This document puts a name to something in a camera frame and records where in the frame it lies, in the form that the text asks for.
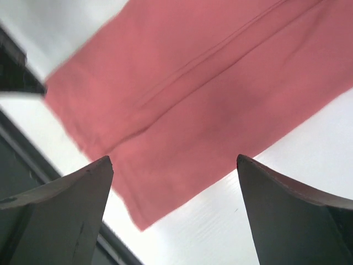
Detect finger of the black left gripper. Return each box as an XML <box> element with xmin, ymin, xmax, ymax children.
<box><xmin>0</xmin><ymin>27</ymin><xmax>47</xmax><ymax>96</ymax></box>

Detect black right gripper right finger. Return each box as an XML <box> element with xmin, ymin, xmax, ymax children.
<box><xmin>237</xmin><ymin>155</ymin><xmax>352</xmax><ymax>265</ymax></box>

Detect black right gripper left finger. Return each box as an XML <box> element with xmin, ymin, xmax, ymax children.
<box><xmin>1</xmin><ymin>156</ymin><xmax>114</xmax><ymax>264</ymax></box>

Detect pink t shirt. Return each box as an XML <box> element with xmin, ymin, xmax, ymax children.
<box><xmin>46</xmin><ymin>1</ymin><xmax>352</xmax><ymax>230</ymax></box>

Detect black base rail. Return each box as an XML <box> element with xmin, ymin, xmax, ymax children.
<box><xmin>1</xmin><ymin>112</ymin><xmax>142</xmax><ymax>264</ymax></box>

